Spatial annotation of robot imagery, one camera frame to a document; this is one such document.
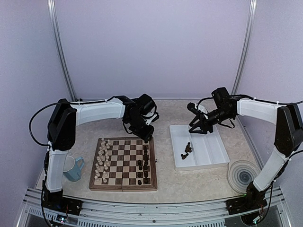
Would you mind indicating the aluminium corner post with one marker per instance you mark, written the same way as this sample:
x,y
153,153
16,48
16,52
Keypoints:
x,y
59,46
245,47

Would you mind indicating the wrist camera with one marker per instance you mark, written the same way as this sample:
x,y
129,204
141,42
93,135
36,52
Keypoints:
x,y
197,108
152,118

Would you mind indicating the light blue mug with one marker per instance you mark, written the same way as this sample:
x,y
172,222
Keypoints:
x,y
73,167

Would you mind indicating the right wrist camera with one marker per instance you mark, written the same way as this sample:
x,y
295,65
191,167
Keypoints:
x,y
197,108

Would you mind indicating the wooden chess board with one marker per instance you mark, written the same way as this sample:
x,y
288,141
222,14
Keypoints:
x,y
124,155

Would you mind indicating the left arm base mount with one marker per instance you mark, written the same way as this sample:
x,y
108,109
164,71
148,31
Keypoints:
x,y
63,205

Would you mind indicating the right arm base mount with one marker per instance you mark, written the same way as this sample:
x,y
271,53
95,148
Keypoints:
x,y
243,204

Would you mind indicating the pile of dark chess pieces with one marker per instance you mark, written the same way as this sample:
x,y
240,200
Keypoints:
x,y
188,149

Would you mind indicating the white plastic tray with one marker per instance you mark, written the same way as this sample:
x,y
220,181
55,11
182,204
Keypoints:
x,y
208,151

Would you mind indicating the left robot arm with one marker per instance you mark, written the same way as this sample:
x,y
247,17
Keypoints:
x,y
137,115

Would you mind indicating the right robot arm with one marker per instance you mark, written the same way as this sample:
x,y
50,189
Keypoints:
x,y
285,119

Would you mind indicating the right aluminium corner post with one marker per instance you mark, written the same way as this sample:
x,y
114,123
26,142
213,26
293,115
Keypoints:
x,y
245,47

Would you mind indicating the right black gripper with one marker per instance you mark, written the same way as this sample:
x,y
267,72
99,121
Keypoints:
x,y
204,124

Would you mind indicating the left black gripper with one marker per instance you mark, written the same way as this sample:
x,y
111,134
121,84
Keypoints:
x,y
145,135

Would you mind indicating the dark chess piece back rank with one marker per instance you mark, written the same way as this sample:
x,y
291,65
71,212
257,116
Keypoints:
x,y
145,150

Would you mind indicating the left aluminium corner post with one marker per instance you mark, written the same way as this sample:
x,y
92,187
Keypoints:
x,y
59,46

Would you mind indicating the aluminium front rail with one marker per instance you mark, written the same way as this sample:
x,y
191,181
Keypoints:
x,y
94,213

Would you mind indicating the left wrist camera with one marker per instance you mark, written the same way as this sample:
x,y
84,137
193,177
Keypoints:
x,y
152,118

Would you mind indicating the grey spiral coaster plate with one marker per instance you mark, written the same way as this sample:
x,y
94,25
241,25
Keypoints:
x,y
240,174

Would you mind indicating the white chess pieces row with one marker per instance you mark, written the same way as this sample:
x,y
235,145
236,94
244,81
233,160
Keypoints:
x,y
101,162

